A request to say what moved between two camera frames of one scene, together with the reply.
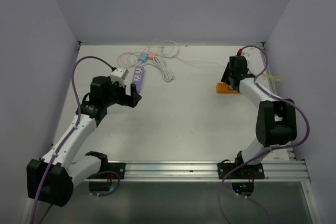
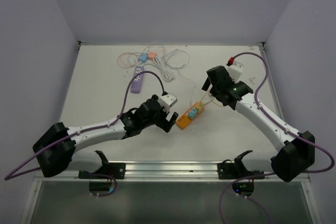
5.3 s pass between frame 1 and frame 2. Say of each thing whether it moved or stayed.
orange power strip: moved
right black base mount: stayed
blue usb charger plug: stayed
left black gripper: moved
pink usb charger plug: stayed
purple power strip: stayed
